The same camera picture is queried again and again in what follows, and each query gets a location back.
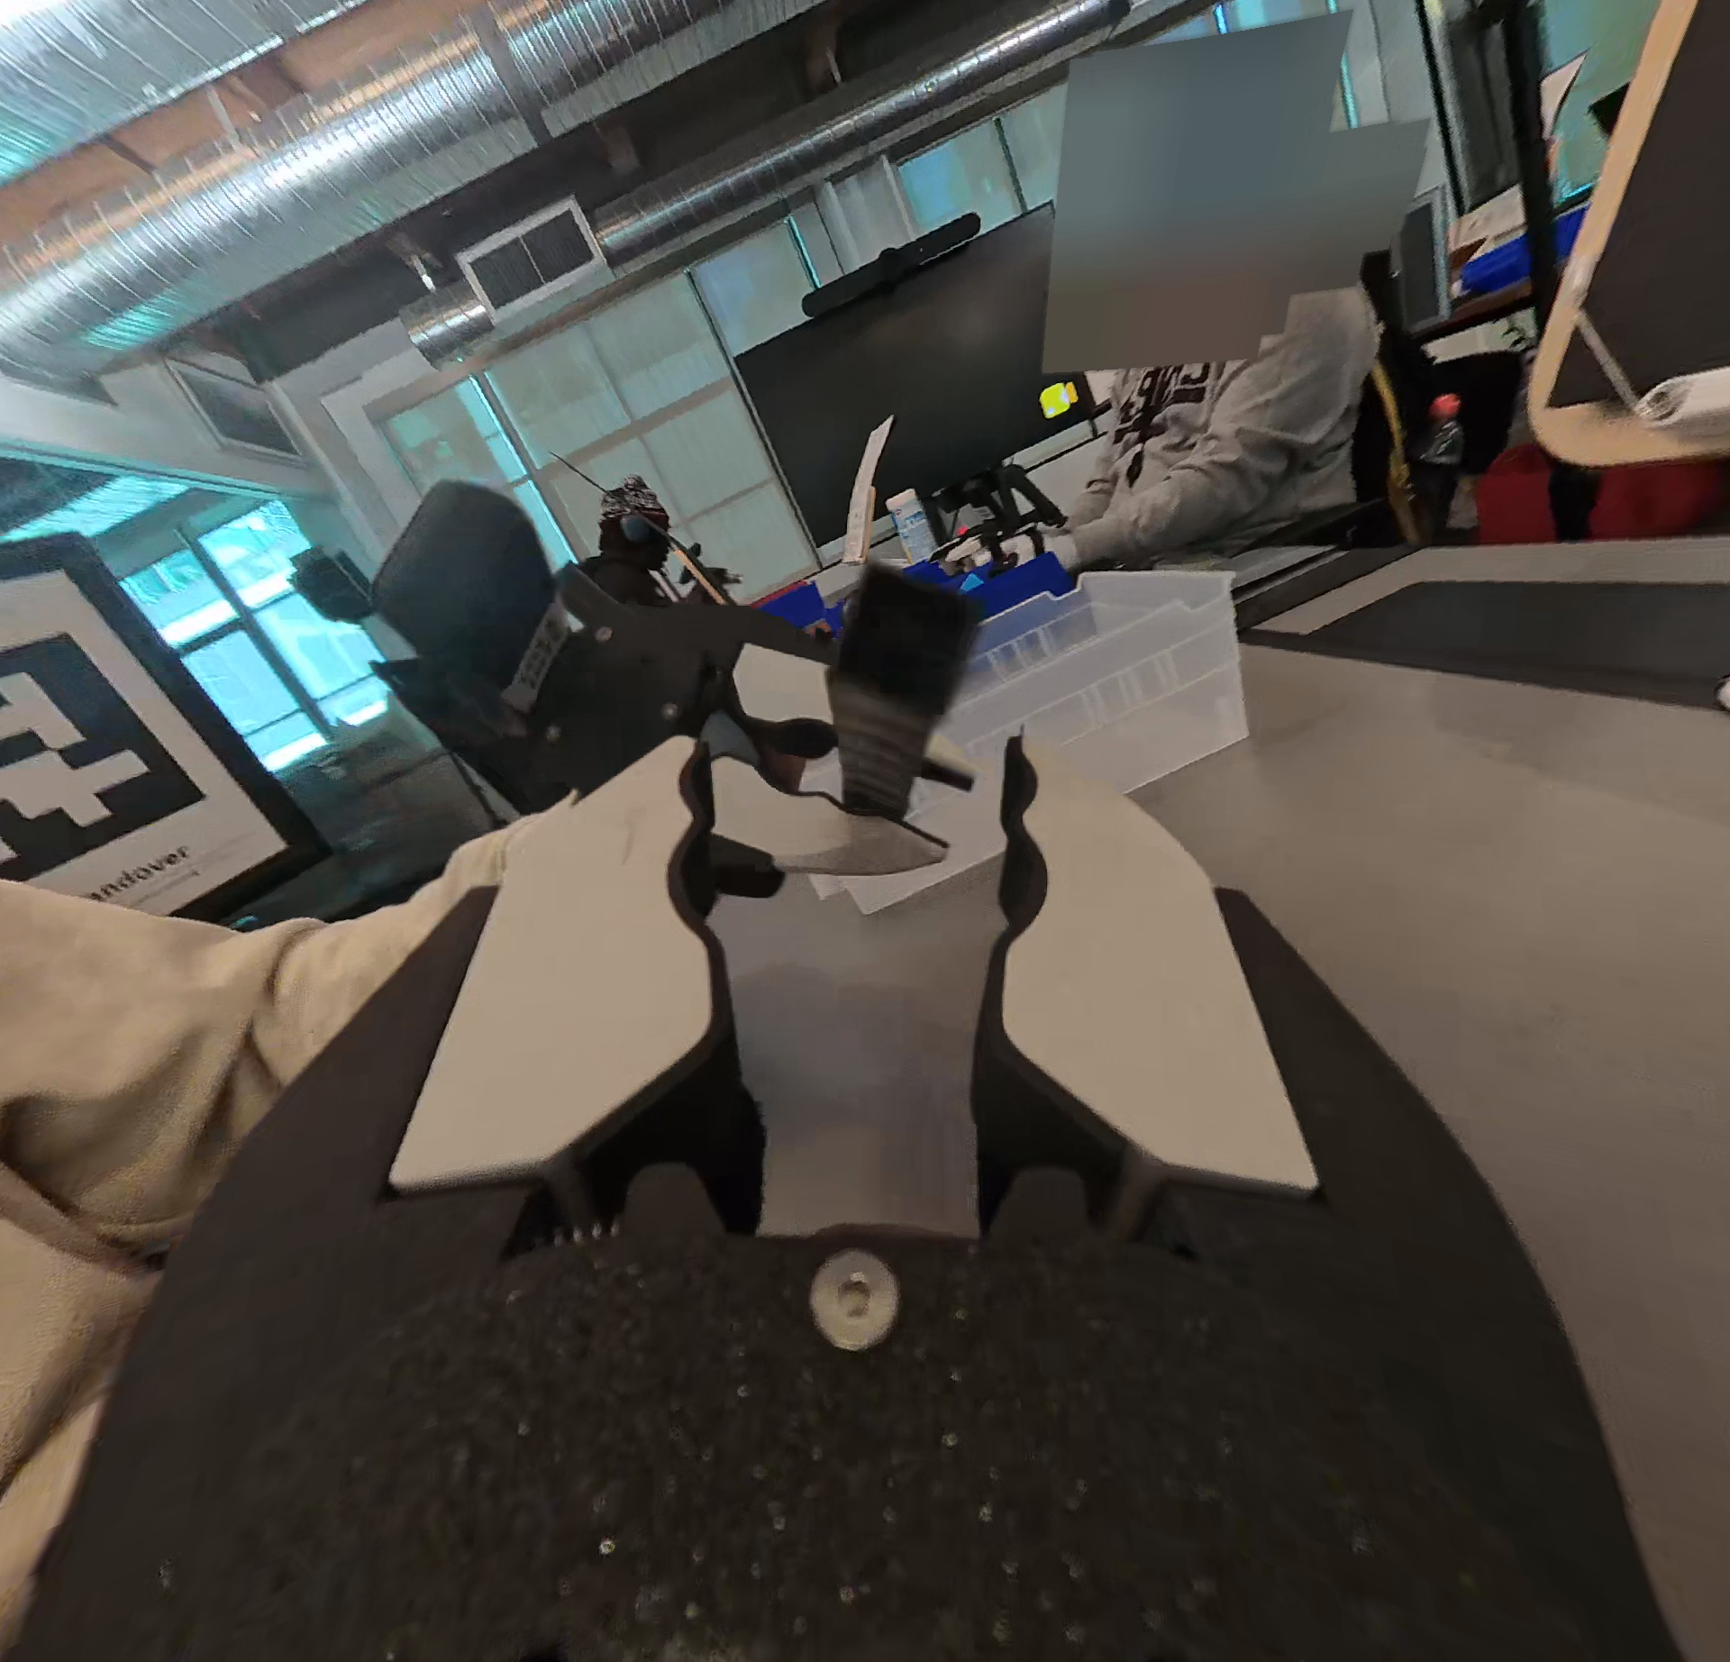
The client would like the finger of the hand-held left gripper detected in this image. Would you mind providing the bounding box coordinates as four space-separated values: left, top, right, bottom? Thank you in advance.
729 641 978 790
708 798 951 902

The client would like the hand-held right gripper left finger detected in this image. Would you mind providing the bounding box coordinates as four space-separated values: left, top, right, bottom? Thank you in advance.
387 737 739 1194

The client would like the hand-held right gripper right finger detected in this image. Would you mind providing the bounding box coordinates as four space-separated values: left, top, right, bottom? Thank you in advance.
978 729 1322 1236

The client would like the black ribbed tool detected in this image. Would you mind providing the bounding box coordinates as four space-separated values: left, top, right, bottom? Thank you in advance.
823 560 983 829

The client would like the blue storage bin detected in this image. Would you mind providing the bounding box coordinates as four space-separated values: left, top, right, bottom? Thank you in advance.
749 556 1086 642

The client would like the clear plastic organizer box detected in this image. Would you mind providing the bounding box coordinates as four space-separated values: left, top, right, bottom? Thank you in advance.
809 569 1252 915

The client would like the grey desk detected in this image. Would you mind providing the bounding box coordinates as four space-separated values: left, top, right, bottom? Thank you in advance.
708 531 1730 1662

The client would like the white sign board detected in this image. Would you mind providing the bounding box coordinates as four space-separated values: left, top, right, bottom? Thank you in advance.
845 413 898 565

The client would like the white air vent grille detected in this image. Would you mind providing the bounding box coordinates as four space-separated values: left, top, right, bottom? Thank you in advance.
454 196 604 319

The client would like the large black screen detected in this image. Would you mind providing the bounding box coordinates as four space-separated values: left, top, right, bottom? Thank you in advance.
734 200 1130 544

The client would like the black video bar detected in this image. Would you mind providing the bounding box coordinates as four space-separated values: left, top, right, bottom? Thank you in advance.
800 214 988 323

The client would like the dark bottle red cap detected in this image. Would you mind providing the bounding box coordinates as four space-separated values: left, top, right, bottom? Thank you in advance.
1415 391 1469 531

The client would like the red bag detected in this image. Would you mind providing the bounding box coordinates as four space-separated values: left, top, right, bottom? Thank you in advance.
1474 442 1730 546

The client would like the wood-framed black panel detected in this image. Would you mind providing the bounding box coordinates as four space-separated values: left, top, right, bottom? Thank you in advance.
1526 0 1730 471

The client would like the wide silver ventilation duct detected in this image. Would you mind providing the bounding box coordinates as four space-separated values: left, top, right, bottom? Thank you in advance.
0 0 569 190

